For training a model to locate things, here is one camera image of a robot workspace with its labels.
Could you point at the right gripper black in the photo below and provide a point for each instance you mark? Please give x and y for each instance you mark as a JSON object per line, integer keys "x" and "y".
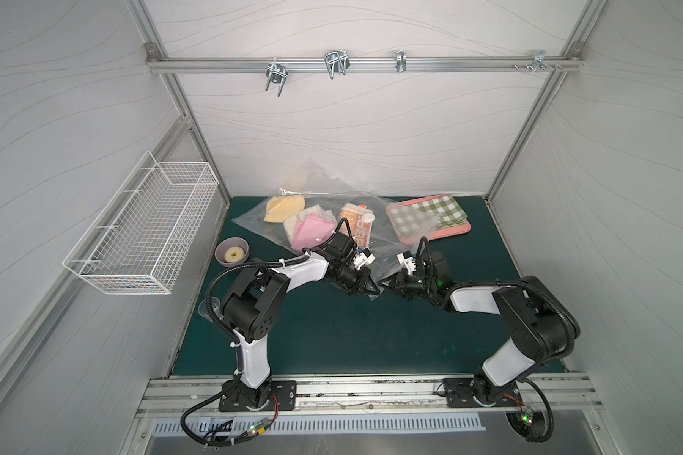
{"x": 404, "y": 280}

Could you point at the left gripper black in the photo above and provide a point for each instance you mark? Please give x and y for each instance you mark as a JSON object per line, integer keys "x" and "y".
{"x": 359, "y": 276}

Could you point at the orange lettered towel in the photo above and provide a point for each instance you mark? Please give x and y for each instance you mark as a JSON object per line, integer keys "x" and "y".
{"x": 360, "y": 231}

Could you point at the pink towel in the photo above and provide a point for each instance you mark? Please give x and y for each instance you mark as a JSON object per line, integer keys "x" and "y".
{"x": 311, "y": 232}

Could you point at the clear plastic vacuum bag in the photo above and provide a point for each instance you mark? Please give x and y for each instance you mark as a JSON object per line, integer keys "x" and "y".
{"x": 309, "y": 204}

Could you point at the white patterned towel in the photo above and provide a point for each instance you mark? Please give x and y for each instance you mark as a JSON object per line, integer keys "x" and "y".
{"x": 290, "y": 223}

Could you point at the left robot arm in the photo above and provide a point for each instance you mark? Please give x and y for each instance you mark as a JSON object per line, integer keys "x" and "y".
{"x": 252, "y": 306}

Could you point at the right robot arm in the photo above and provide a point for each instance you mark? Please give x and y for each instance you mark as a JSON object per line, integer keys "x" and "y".
{"x": 540, "y": 328}

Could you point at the white vacuum bag valve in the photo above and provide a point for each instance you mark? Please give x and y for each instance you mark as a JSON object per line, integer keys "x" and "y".
{"x": 368, "y": 218}

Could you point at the green table mat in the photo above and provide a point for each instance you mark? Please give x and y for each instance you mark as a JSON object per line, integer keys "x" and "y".
{"x": 322, "y": 330}

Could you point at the green checkered cloth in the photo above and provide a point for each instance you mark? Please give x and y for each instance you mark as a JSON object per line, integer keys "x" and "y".
{"x": 432, "y": 212}

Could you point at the grey bowl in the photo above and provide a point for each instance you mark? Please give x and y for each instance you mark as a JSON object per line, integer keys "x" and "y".
{"x": 223, "y": 245}

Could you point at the small metal hook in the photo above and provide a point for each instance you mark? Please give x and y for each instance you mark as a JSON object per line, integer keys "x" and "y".
{"x": 401, "y": 61}

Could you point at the metal U-bolt clamp middle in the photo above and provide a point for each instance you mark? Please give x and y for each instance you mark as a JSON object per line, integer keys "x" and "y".
{"x": 336, "y": 62}

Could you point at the metal u-bolt clamp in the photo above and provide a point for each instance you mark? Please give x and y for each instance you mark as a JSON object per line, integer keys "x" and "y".
{"x": 276, "y": 74}
{"x": 336, "y": 62}

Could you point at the metal U-bolt clamp left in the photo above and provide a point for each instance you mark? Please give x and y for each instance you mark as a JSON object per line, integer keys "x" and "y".
{"x": 276, "y": 74}

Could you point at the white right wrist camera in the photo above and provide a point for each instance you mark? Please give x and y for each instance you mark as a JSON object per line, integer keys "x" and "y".
{"x": 408, "y": 262}

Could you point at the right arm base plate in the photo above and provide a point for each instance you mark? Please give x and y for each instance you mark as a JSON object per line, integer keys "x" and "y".
{"x": 467, "y": 392}

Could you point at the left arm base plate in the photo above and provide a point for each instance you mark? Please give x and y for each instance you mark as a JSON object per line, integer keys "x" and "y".
{"x": 269, "y": 396}

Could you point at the aluminium cross rail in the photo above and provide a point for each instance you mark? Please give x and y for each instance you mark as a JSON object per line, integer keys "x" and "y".
{"x": 308, "y": 65}

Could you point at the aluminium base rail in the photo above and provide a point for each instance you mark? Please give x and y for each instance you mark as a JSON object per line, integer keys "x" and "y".
{"x": 375, "y": 394}

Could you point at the white wire basket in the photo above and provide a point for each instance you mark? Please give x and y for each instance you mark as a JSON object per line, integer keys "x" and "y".
{"x": 141, "y": 238}

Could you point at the metal bracket right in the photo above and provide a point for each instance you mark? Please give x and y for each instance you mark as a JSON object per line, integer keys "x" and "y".
{"x": 538, "y": 64}

